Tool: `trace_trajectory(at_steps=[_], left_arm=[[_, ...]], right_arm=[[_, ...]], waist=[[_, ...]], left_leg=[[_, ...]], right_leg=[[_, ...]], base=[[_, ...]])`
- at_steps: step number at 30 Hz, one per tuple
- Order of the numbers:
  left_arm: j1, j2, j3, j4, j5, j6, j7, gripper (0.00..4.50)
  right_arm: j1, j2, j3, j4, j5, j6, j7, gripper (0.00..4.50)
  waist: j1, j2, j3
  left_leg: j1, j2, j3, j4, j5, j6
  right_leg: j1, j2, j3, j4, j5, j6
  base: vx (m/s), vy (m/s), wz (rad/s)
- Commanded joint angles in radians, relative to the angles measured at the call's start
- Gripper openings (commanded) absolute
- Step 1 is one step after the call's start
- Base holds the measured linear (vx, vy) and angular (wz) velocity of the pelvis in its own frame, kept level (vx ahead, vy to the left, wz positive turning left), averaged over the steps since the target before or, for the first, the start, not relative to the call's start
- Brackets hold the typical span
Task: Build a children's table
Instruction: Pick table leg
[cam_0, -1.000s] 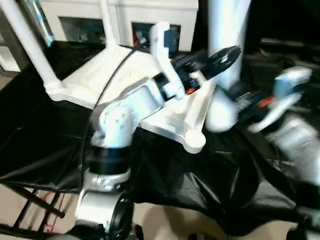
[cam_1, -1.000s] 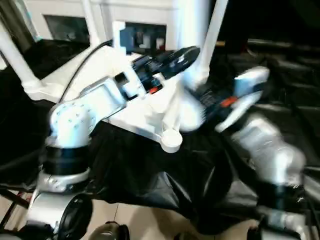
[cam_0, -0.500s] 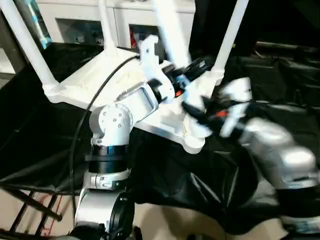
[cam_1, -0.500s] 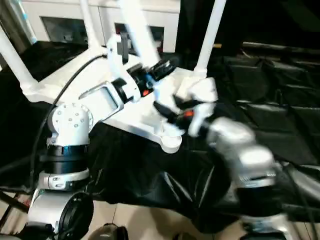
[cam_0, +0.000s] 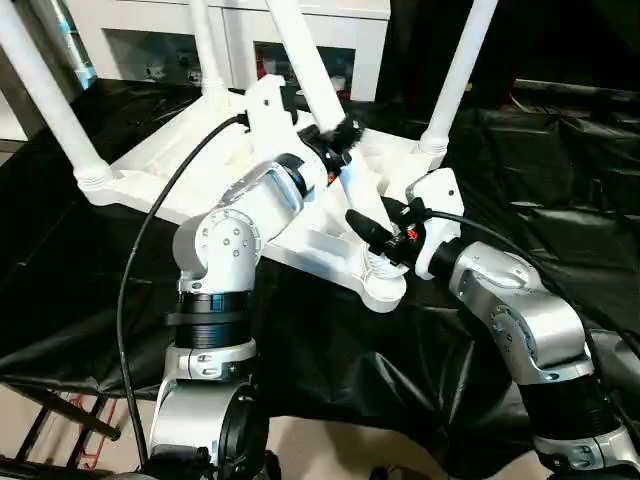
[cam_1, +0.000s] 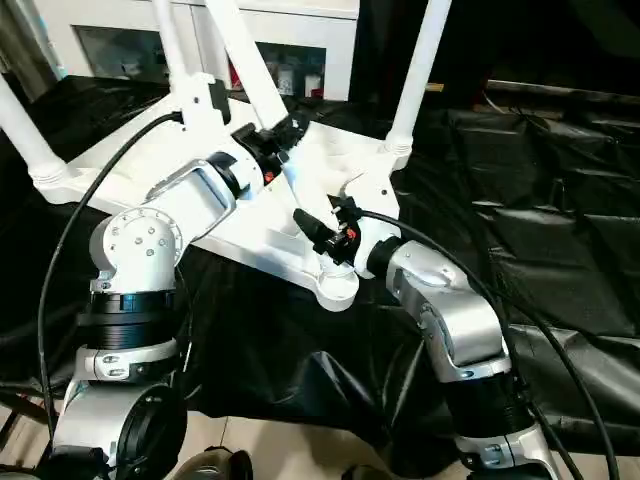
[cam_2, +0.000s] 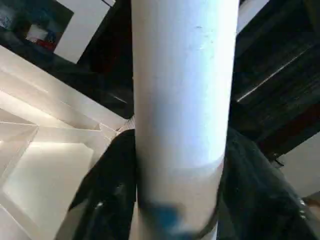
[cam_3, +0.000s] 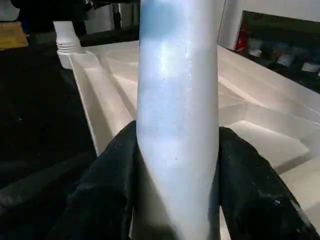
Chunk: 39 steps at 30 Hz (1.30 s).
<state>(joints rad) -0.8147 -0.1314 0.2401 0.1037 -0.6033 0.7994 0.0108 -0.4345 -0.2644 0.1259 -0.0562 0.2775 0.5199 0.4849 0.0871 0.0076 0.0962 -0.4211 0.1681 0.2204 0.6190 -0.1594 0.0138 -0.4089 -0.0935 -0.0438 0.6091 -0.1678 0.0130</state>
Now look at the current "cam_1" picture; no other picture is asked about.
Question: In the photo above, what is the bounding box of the black right robot foot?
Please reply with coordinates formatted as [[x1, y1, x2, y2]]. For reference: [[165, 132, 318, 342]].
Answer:
[[340, 463, 397, 480]]

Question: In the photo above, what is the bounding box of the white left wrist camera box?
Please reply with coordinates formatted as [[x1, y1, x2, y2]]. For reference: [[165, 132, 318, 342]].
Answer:
[[168, 74, 234, 153]]

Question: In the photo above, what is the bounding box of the white cabinet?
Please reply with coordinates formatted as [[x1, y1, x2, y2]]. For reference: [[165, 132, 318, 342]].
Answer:
[[35, 0, 360, 103]]

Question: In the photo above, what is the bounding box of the black left robot foot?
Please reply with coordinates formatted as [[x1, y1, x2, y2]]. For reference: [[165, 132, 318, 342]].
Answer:
[[173, 447, 257, 480]]

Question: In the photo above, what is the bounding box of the grey curtain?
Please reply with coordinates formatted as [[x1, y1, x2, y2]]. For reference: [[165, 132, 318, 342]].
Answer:
[[0, 0, 67, 103]]

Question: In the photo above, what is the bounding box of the black metal stand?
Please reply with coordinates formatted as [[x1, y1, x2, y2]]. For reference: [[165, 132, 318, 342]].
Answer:
[[0, 385, 53, 453]]

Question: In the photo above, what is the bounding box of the grey metal bar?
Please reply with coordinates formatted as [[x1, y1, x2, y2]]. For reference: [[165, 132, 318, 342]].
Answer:
[[485, 80, 640, 105]]

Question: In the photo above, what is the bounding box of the black plastic mat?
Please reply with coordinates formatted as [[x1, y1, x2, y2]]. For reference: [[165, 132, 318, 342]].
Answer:
[[0, 75, 640, 476]]

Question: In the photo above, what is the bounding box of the black robot foot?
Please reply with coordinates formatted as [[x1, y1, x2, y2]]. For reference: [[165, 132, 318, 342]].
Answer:
[[173, 447, 257, 480], [340, 463, 397, 480]]

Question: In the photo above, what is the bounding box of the white plastic table leg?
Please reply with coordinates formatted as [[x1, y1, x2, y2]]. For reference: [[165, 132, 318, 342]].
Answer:
[[150, 0, 194, 97], [0, 72, 64, 184], [204, 0, 326, 227], [384, 0, 454, 157]]

